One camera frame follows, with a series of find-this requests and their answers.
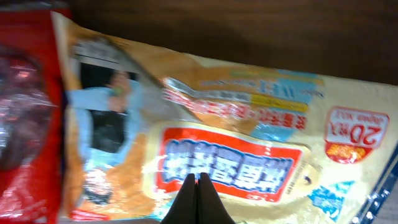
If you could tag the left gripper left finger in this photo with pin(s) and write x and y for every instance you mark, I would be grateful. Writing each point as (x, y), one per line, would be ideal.
(184, 207)

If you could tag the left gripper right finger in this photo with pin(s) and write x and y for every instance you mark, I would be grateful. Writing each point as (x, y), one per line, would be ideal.
(210, 209)

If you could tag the yellow snack bag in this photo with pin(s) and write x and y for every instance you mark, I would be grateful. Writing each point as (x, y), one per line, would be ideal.
(279, 146)

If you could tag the red snack bag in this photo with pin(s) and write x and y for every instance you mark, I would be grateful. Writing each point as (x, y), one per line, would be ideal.
(31, 117)

